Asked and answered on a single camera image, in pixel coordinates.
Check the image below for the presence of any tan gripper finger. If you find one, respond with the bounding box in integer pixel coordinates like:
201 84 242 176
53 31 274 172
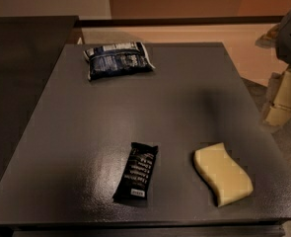
267 66 291 111

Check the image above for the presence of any blue chip bag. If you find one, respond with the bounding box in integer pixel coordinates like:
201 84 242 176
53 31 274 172
84 41 155 81

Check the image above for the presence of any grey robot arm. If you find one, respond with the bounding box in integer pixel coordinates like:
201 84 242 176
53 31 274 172
255 9 291 133

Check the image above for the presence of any black rxbar chocolate bar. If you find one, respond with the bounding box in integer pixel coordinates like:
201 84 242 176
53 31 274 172
112 142 159 200

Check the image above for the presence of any yellow sponge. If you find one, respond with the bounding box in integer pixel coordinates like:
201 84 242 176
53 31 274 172
193 142 254 207

